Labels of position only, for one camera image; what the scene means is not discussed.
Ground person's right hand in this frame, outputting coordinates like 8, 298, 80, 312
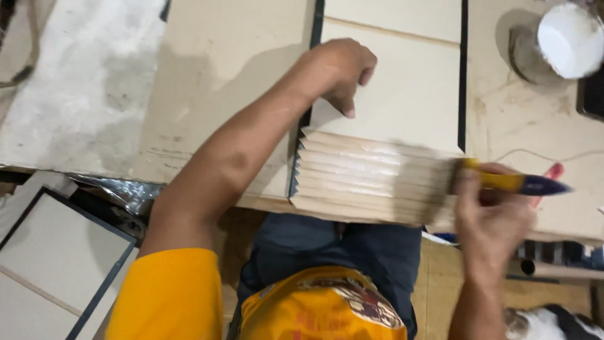
452, 162, 537, 283

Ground dark blue trousers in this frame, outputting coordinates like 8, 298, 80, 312
227, 212, 423, 340

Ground white stained board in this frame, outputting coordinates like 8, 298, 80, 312
0, 0, 168, 176

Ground red tool handle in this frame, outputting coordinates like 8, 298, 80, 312
529, 162, 565, 209

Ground thin white cord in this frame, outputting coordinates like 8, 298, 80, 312
493, 148, 604, 164

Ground brown cardboard sheet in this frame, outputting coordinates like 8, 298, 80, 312
132, 0, 318, 201

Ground metal can of white glue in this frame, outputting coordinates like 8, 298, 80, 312
509, 0, 604, 87

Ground black flat object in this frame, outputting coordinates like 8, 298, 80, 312
577, 66, 604, 121

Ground person's left hand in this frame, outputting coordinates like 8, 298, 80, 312
306, 38, 378, 119

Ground stack of cream wooden panels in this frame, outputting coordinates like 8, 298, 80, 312
288, 0, 469, 228

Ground yellow shirt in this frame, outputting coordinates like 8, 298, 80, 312
105, 247, 409, 340

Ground cream panel with black frame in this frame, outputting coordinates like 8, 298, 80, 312
0, 185, 138, 340

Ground crumpled silver foil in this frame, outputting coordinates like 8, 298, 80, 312
68, 173, 163, 215

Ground black and white bag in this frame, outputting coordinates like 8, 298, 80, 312
502, 304, 604, 340

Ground yellow and blue paintbrush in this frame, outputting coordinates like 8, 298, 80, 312
448, 157, 574, 197

